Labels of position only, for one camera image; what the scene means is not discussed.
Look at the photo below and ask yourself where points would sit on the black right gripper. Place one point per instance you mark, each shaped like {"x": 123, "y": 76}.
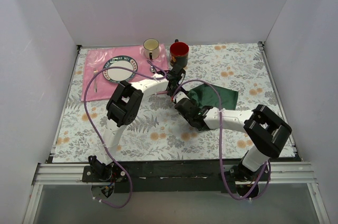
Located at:
{"x": 180, "y": 100}

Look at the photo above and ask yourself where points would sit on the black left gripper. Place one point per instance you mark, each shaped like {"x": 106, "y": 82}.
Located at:
{"x": 174, "y": 86}

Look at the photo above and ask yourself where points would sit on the dark green cloth napkin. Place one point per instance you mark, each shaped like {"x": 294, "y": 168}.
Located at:
{"x": 203, "y": 95}

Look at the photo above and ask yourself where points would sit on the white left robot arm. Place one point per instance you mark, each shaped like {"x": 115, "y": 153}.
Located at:
{"x": 122, "y": 109}

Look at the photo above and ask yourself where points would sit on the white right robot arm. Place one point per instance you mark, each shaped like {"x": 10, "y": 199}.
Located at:
{"x": 268, "y": 132}

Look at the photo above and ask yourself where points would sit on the dark mug red interior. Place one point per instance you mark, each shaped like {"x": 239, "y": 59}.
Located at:
{"x": 179, "y": 53}

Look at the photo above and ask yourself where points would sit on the cream enamel mug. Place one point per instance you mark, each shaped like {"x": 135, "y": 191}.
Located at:
{"x": 151, "y": 49}

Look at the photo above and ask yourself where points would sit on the pink placemat cloth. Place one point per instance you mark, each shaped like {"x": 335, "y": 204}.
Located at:
{"x": 97, "y": 58}

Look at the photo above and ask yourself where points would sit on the silver fork on placemat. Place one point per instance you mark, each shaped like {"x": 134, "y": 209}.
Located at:
{"x": 95, "y": 72}

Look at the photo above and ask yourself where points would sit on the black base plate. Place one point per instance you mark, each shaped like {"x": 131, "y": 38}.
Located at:
{"x": 171, "y": 176}

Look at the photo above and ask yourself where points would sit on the aluminium frame rail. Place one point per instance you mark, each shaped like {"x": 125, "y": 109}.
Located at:
{"x": 281, "y": 173}

